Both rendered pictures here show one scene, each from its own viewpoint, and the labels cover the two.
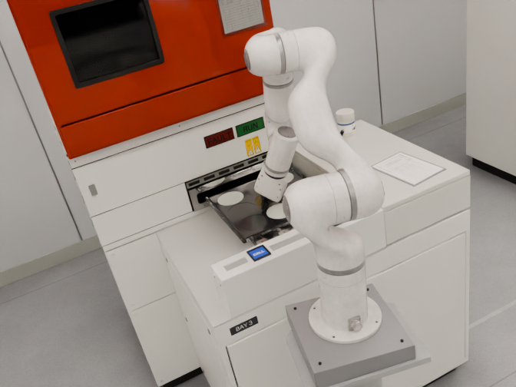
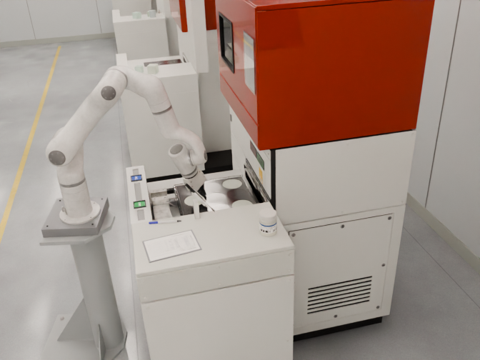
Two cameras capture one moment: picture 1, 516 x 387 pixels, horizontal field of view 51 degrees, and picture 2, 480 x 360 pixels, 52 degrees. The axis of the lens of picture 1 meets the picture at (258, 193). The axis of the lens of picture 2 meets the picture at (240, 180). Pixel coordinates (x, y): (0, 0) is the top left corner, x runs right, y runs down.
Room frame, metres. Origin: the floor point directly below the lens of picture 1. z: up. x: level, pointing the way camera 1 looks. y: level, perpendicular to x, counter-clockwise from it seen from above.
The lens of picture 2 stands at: (2.09, -2.07, 2.15)
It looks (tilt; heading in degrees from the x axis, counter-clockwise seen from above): 29 degrees down; 97
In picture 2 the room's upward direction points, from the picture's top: 2 degrees counter-clockwise
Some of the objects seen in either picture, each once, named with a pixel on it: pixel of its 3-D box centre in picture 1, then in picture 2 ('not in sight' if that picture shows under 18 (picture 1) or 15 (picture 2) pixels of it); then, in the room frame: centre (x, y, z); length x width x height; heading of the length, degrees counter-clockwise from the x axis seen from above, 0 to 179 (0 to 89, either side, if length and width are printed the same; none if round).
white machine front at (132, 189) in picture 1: (192, 167); (249, 152); (1.86, 0.22, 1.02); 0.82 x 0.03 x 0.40; 110
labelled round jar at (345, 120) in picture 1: (345, 122); (268, 222); (1.99, -0.40, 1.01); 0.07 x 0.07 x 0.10
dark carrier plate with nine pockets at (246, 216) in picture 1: (268, 200); (215, 198); (1.72, -0.03, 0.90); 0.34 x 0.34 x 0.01; 20
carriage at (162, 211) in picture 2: not in sight; (162, 213); (1.47, -0.14, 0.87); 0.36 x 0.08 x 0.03; 110
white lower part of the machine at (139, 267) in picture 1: (200, 254); (308, 238); (2.18, 0.34, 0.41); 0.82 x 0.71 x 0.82; 110
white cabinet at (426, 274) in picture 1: (319, 307); (204, 289); (1.64, -0.14, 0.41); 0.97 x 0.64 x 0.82; 110
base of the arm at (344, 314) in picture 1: (342, 289); (76, 196); (1.07, -0.16, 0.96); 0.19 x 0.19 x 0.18
